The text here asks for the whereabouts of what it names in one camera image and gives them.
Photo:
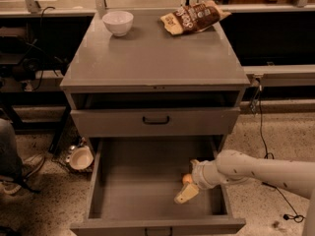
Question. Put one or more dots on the orange fruit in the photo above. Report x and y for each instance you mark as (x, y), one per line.
(187, 178)

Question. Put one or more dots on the brown chip bag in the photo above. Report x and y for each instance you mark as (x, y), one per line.
(193, 18)

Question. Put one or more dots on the grey top drawer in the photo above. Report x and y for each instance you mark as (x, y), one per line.
(128, 122)

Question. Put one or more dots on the white bowl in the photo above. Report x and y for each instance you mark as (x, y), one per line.
(118, 22)

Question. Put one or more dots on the dark machine at left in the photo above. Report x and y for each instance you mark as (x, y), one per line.
(17, 53)

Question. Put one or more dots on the cream bowl on floor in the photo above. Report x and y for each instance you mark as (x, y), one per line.
(81, 158)

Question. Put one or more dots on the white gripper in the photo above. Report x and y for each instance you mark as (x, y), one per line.
(201, 175)

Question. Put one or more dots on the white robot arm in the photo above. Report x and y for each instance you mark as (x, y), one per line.
(232, 167)

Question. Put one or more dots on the black drawer handle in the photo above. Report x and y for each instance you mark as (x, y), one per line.
(156, 121)

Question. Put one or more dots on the person leg in jeans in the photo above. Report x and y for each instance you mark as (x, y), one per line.
(8, 147)

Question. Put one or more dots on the grey drawer cabinet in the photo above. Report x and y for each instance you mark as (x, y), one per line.
(148, 68)

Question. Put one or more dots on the open grey middle drawer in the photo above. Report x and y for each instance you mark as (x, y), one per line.
(134, 184)

